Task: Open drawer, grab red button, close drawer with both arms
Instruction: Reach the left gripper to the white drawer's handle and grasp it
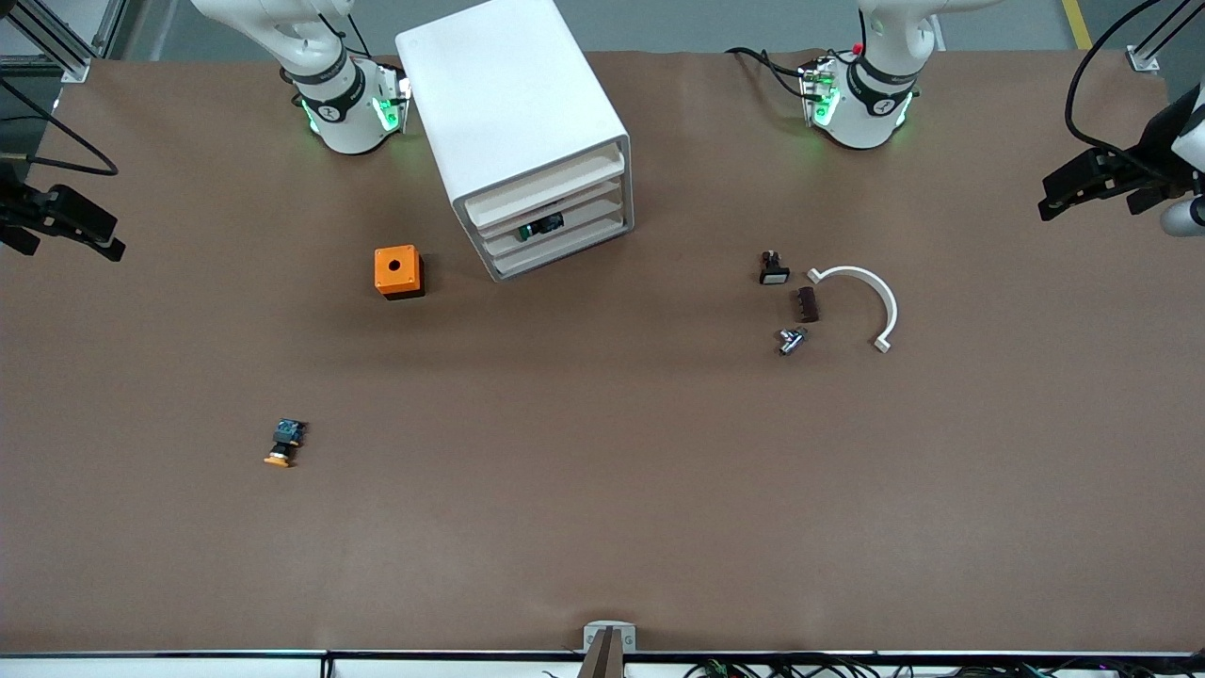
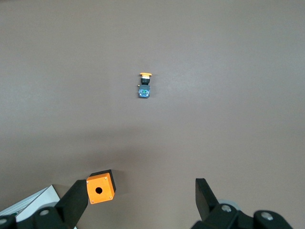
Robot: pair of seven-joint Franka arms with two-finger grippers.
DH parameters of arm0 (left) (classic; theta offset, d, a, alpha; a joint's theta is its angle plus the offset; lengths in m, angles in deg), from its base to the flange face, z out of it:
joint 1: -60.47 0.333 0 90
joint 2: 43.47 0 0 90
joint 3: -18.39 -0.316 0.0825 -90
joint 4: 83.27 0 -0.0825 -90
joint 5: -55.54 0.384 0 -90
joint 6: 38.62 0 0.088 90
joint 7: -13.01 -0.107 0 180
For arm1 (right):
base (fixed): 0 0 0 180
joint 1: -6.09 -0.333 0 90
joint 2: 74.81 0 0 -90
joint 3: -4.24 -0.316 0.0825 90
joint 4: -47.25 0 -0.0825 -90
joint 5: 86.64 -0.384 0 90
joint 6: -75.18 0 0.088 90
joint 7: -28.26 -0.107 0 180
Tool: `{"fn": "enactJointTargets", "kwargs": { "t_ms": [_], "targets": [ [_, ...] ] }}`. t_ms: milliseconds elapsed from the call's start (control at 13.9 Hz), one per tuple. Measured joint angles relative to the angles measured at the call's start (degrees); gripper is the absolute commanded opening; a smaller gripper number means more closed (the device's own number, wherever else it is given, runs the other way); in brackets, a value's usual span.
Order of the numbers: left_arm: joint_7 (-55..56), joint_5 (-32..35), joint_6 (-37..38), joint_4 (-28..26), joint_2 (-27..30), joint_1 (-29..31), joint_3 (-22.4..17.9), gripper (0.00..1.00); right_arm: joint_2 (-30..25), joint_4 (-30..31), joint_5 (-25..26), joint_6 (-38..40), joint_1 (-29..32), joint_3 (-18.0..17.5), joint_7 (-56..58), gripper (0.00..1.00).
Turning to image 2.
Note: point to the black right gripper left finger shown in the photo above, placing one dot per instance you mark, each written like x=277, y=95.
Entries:
x=71, y=205

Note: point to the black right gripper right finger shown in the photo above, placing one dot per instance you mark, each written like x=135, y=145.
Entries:
x=207, y=202

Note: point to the white drawer cabinet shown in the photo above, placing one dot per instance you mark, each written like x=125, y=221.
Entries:
x=40, y=200

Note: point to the orange button enclosure box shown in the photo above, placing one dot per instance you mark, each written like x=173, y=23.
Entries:
x=100, y=190

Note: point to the orange cap push button switch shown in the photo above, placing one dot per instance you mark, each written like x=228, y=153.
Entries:
x=144, y=91

